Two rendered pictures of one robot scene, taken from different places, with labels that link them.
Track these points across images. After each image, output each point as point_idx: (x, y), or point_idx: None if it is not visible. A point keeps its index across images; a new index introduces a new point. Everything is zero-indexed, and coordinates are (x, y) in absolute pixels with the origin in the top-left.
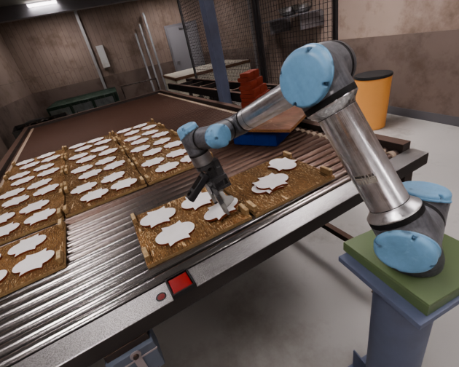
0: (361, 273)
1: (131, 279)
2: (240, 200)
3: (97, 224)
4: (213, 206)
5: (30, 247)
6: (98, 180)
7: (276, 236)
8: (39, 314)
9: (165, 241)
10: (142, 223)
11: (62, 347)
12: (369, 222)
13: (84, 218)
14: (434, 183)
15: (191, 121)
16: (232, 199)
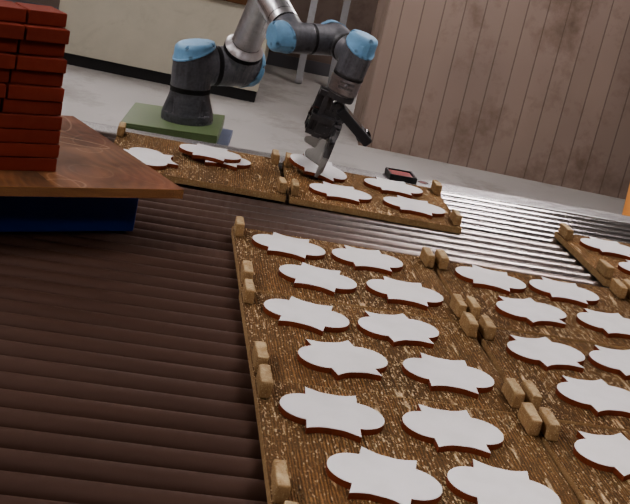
0: (226, 142)
1: (455, 197)
2: (277, 170)
3: (530, 257)
4: (324, 174)
5: None
6: (580, 332)
7: None
8: (559, 220)
9: (409, 185)
10: (441, 208)
11: (518, 200)
12: (260, 58)
13: None
14: (181, 41)
15: (355, 30)
16: (306, 140)
